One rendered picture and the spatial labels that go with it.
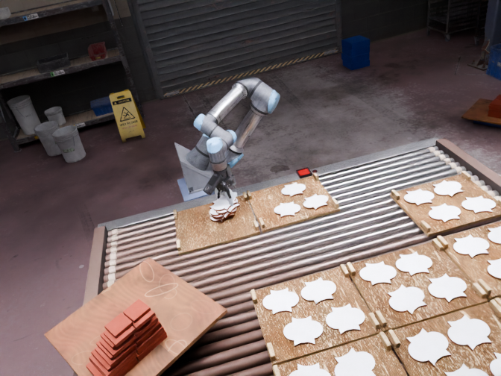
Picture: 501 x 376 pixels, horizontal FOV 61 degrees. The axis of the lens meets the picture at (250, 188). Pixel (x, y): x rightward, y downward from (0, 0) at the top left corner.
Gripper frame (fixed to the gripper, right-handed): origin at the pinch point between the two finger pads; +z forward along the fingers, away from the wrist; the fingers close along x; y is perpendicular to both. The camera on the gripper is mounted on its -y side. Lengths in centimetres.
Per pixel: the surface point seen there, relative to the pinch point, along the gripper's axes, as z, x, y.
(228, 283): 9.9, -35.0, -32.2
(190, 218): 8.0, 14.4, -13.9
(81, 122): 87, 417, 88
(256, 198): 8.1, -3.2, 19.4
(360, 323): 7, -92, -18
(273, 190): 8.1, -6.2, 29.6
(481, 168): 7, -89, 101
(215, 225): 8.0, -1.7, -9.8
